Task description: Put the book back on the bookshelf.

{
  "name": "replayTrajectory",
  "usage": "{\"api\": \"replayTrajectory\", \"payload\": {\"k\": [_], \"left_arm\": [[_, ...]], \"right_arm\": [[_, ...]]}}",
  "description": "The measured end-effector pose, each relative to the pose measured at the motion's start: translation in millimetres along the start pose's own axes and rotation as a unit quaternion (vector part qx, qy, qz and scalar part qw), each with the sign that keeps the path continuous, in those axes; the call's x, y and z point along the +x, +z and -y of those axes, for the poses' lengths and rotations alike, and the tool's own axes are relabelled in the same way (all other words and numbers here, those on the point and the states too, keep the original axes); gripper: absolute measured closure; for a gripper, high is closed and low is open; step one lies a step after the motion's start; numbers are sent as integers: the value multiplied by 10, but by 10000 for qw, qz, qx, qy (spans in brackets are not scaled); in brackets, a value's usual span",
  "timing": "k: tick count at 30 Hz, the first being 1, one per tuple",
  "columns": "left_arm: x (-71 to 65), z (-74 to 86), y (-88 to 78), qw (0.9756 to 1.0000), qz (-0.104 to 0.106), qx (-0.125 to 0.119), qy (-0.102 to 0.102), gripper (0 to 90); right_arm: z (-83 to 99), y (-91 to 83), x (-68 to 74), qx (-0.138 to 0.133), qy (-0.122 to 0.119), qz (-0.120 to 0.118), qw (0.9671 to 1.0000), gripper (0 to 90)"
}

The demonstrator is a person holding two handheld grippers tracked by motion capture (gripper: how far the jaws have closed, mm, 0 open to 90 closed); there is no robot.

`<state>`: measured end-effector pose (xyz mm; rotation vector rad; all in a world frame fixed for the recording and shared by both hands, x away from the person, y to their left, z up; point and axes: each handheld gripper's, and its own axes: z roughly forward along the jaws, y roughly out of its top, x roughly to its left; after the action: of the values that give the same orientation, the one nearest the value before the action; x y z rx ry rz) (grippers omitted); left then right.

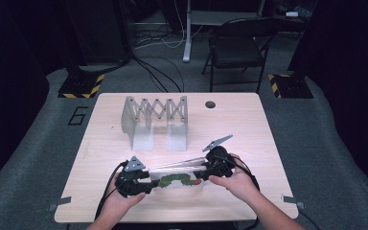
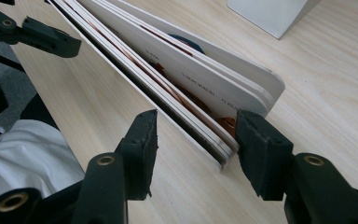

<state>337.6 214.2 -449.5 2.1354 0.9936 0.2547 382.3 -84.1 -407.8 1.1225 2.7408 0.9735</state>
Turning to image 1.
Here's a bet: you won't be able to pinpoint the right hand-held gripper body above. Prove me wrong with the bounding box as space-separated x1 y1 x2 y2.
201 134 238 178

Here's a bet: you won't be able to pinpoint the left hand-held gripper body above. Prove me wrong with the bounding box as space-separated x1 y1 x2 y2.
114 155 151 198

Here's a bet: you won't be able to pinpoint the white caterpillar picture book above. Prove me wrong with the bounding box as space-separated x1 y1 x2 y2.
147 155 213 191

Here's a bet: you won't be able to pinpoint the person's left hand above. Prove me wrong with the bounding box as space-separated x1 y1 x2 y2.
107 172 148 216

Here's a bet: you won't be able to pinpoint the person's right hand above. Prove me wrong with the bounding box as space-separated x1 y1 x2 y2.
208 152 261 201

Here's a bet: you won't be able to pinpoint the grey metal expandable book rack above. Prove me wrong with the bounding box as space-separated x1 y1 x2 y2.
121 95 190 152

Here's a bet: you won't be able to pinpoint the black stand base striped edge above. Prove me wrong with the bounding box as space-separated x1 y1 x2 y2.
57 72 105 100
267 72 314 100

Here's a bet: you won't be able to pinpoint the black folding chair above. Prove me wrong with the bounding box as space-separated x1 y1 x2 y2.
201 17 281 94

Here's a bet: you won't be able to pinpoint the white desk leg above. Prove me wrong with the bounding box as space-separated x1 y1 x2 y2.
182 0 194 63

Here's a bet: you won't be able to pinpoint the grey desk top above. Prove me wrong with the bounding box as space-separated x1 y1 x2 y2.
190 10 263 27

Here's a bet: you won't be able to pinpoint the black curtain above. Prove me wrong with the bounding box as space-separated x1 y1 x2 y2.
287 0 368 205
0 0 87 200

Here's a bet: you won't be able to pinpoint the black cabinet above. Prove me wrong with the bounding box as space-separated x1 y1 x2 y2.
64 0 132 66

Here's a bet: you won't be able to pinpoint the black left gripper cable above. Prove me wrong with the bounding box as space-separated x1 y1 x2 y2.
94 160 128 221

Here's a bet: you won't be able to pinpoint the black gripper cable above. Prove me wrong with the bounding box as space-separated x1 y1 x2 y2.
94 160 128 221
221 154 262 194

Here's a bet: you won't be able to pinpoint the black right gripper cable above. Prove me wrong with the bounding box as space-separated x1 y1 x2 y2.
221 154 262 194

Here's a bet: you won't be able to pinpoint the grey table edge bracket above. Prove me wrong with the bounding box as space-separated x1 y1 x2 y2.
281 194 305 210
47 195 73 213

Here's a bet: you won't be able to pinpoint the black floor cables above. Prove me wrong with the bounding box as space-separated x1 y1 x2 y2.
130 56 186 94

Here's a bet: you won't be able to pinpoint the black cable at table bracket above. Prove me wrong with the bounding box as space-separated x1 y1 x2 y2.
297 206 324 230

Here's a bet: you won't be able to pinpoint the white floor cables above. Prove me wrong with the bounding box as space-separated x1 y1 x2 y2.
133 0 205 51

